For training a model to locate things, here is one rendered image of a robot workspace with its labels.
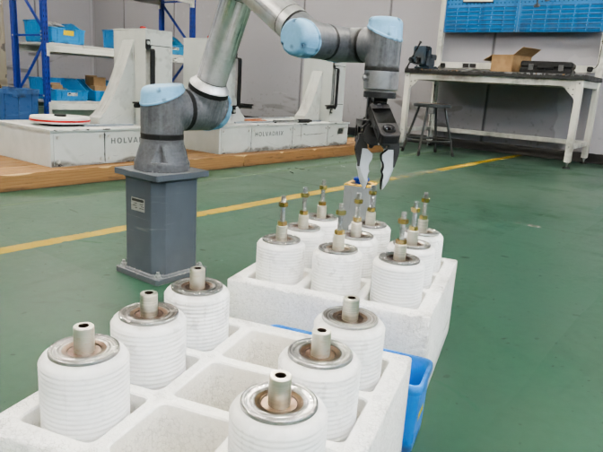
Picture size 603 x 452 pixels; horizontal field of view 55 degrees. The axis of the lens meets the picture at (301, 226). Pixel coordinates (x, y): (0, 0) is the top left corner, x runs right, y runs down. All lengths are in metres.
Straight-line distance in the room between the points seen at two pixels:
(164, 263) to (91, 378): 0.99
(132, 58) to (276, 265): 2.56
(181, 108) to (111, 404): 1.06
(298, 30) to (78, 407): 0.83
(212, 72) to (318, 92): 3.23
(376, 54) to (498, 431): 0.77
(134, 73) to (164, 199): 2.01
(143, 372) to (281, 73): 7.01
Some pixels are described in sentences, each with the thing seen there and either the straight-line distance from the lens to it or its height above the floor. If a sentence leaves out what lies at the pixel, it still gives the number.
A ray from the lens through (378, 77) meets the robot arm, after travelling 1.27.
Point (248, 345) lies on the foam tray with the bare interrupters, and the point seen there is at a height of 0.16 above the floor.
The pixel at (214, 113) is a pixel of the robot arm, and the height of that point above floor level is 0.46.
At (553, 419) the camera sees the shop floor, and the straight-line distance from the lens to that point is 1.17.
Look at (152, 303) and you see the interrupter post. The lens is 0.76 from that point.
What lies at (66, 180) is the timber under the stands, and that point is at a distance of 3.06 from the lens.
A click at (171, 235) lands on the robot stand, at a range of 1.61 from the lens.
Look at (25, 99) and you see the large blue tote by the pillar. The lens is 5.63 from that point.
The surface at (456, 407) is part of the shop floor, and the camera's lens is 1.13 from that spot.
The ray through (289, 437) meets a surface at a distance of 0.55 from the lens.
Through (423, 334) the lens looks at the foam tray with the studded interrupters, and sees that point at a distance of 1.03.
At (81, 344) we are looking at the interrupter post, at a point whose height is 0.26.
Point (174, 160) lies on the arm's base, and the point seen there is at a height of 0.33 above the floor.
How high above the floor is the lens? 0.55
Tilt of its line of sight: 14 degrees down
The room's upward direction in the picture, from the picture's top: 4 degrees clockwise
